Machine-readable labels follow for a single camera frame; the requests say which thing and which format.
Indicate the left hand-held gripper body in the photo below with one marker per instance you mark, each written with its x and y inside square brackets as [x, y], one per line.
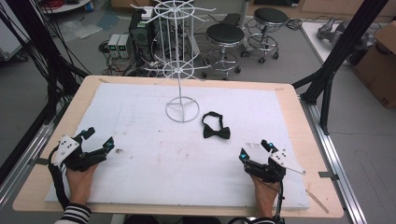
[67, 149]

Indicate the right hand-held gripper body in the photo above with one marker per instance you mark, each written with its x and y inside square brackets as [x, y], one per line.
[269, 171]

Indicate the black bow tie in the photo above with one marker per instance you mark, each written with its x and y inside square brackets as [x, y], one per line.
[216, 132]

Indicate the person's right hand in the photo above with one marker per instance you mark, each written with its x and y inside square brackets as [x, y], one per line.
[264, 193]

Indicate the person's left hand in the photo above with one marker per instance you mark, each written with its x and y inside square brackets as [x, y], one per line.
[79, 183]

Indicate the wooden table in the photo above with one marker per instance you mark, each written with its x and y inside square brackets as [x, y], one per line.
[299, 124]

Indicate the white foam mat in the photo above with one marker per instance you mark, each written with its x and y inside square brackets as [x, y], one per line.
[149, 161]

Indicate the thin wooden stick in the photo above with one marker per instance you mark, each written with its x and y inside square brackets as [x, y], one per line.
[317, 201]

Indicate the grey bench power supply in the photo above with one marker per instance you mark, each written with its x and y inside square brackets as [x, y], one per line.
[124, 45]
[113, 45]

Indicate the black computer tower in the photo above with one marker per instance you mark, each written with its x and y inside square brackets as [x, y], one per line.
[140, 34]

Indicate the white side table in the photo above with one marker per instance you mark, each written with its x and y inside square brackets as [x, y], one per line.
[314, 40]

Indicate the black round stool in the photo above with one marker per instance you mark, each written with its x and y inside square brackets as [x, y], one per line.
[270, 16]
[224, 34]

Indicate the brown cardboard box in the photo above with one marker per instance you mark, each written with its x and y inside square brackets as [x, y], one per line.
[378, 71]

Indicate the grey metal bracket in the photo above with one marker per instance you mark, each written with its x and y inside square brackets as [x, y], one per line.
[39, 161]
[328, 175]

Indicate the aluminium rail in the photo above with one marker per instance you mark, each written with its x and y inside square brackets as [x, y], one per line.
[28, 155]
[333, 161]

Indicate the black metal frame post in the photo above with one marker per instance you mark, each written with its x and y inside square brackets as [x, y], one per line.
[40, 37]
[342, 46]

